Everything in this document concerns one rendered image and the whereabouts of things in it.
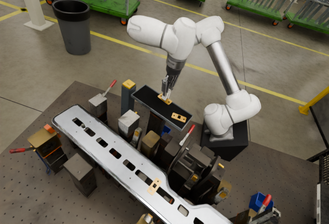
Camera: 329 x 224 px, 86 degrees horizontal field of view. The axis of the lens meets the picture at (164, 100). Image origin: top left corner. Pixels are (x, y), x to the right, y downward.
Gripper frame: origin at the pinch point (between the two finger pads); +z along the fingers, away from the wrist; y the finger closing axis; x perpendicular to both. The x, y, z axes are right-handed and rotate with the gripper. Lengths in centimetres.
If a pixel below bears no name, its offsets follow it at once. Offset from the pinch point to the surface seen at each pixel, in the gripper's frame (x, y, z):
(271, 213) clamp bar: 70, 12, 7
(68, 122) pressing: -36, 41, 26
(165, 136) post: 13.2, 11.4, 15.9
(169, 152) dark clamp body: 20.7, 16.5, 17.9
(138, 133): 1.4, 21.1, 16.4
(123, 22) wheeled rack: -260, -203, 117
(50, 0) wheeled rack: -399, -121, 113
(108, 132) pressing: -14.4, 28.6, 25.8
